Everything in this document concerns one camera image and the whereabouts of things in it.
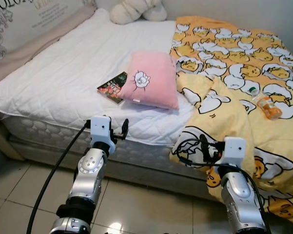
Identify dark red and green book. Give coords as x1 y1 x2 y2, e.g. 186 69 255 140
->
97 71 129 106

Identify pink pillow with cartoon print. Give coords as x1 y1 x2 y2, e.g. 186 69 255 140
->
118 50 180 111

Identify clear plastic bottle orange label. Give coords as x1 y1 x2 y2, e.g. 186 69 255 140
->
248 87 283 121

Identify beige bed base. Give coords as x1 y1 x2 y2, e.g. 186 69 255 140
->
0 113 220 201

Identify white quilted bed mattress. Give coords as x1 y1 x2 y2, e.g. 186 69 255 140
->
0 114 206 184

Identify white quilted mattress pad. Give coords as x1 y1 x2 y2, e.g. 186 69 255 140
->
0 8 201 147

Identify yellow cartoon print blanket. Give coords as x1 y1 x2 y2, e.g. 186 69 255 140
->
169 16 293 230

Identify beige plush toy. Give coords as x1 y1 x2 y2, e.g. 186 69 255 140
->
109 0 168 25

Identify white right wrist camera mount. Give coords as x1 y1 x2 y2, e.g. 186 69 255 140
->
223 137 247 169

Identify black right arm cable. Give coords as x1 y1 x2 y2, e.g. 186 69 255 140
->
174 138 270 234

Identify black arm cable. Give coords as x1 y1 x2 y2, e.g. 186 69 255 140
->
26 121 92 234
174 138 270 234

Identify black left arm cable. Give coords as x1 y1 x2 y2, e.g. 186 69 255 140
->
26 121 92 234

